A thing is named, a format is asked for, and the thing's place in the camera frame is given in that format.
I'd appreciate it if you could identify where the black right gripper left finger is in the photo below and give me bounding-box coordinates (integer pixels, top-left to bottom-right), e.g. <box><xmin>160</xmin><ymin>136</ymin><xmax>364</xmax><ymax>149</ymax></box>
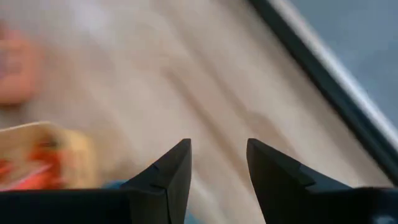
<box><xmin>119</xmin><ymin>138</ymin><xmax>193</xmax><ymax>224</ymax></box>

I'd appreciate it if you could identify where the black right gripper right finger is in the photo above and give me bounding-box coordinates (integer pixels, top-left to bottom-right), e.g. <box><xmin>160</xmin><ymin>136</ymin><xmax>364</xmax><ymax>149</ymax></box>
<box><xmin>246</xmin><ymin>138</ymin><xmax>354</xmax><ymax>224</ymax></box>

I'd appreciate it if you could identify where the yellow plastic bin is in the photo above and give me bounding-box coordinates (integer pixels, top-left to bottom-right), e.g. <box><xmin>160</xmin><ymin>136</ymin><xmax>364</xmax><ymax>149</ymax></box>
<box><xmin>0</xmin><ymin>120</ymin><xmax>101</xmax><ymax>191</ymax></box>

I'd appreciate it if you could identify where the orange candy packet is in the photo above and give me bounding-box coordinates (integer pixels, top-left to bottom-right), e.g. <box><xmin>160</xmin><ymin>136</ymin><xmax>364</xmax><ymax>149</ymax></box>
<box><xmin>0</xmin><ymin>145</ymin><xmax>67</xmax><ymax>191</ymax></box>

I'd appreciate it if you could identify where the orange plastic bin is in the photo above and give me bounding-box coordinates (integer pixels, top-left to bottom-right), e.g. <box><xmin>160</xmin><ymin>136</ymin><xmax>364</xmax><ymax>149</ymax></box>
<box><xmin>0</xmin><ymin>27</ymin><xmax>45</xmax><ymax>107</ymax></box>

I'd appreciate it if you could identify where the black aluminium table frame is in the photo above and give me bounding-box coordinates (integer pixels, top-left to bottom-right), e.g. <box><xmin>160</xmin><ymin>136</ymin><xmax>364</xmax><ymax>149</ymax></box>
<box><xmin>248</xmin><ymin>0</ymin><xmax>398</xmax><ymax>185</ymax></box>

